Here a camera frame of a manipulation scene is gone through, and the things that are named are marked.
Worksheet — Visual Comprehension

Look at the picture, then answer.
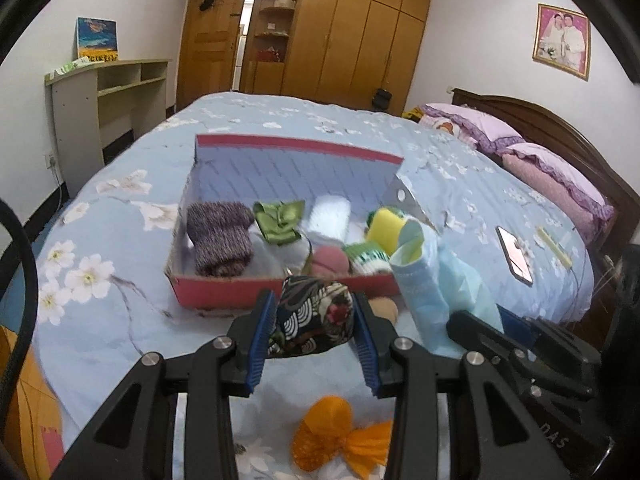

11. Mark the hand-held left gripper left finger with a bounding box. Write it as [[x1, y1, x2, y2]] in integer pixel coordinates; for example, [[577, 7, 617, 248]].
[[50, 289, 278, 480]]

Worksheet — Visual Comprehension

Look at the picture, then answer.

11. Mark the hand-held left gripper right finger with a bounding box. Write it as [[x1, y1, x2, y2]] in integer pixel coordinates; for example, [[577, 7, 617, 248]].
[[350, 292, 571, 480]]

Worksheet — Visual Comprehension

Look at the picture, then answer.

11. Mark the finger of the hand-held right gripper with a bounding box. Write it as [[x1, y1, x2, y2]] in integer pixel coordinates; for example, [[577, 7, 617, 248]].
[[446, 310, 598, 403], [500, 306, 601, 376]]

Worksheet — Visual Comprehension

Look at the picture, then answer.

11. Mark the dark patterned cloth pouch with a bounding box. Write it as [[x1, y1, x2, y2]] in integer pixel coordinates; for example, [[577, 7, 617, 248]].
[[265, 275, 356, 359]]

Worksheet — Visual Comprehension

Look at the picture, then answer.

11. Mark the pink cardboard box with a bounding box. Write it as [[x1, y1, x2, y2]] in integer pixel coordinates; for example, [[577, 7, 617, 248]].
[[165, 133, 443, 311]]

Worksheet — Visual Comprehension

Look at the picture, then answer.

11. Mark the light blue sock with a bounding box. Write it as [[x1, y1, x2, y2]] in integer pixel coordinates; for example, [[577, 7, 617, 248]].
[[389, 217, 505, 353]]

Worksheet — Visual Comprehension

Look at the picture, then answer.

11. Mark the pink sock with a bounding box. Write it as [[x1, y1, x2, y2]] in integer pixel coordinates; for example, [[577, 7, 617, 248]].
[[311, 246, 351, 277]]

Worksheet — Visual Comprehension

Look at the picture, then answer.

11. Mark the purple knit sock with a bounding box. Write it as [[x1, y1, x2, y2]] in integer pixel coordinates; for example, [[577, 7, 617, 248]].
[[186, 201, 255, 277]]

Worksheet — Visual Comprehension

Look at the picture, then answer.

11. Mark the yellow sponge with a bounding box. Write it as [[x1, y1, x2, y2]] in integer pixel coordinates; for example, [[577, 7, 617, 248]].
[[367, 207, 408, 256]]

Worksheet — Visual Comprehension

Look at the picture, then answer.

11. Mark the white waffle cloth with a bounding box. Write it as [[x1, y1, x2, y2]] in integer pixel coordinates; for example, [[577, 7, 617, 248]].
[[307, 195, 351, 246]]

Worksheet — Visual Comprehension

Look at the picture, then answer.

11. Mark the beige makeup puff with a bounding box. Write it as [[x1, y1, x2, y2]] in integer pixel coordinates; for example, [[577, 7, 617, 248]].
[[369, 296, 400, 325]]

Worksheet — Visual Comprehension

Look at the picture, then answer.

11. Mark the smartphone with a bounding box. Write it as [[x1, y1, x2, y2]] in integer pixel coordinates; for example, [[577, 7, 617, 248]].
[[495, 225, 535, 286]]

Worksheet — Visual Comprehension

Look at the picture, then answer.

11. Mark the pale yellow ruler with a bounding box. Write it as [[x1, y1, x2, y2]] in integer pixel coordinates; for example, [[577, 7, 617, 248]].
[[537, 225, 573, 267]]

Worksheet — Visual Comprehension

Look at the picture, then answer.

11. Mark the orange ribbon bow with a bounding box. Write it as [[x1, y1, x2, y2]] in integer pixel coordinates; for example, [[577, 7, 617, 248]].
[[291, 395, 396, 478]]

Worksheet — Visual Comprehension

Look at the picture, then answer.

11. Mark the pink frilled pillow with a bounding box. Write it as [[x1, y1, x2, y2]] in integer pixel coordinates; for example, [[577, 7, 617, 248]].
[[419, 102, 526, 153], [501, 142, 616, 246]]

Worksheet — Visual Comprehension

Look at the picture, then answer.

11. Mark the dark wooden headboard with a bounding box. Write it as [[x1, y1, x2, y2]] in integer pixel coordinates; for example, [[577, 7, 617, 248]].
[[452, 87, 640, 246]]

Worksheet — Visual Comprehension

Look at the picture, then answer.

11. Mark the wooden door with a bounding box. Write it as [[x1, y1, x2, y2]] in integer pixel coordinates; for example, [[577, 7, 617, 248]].
[[176, 0, 251, 113]]

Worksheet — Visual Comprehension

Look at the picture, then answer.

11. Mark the framed wedding photo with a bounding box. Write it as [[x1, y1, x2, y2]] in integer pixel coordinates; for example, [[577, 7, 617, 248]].
[[531, 3, 591, 81]]

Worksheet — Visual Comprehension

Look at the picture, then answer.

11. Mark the beige shelf desk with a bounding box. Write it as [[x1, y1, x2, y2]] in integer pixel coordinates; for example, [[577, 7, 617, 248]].
[[45, 58, 173, 201]]

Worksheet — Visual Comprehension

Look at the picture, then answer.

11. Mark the wooden wardrobe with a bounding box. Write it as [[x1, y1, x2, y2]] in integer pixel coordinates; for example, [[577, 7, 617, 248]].
[[181, 0, 433, 116]]

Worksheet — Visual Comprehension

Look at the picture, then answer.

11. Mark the green white packet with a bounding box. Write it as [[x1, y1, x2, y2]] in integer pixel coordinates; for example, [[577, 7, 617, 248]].
[[52, 58, 91, 77]]

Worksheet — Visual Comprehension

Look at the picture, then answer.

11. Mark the blue yellow painting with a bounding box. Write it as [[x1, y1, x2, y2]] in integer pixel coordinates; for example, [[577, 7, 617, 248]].
[[76, 16, 120, 62]]

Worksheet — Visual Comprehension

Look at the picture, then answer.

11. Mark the white cable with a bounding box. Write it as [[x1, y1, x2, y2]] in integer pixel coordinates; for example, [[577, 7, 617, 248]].
[[570, 230, 621, 293]]

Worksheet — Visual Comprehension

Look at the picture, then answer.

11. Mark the black cable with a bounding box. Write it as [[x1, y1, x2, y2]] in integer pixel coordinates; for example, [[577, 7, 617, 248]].
[[0, 200, 38, 411]]

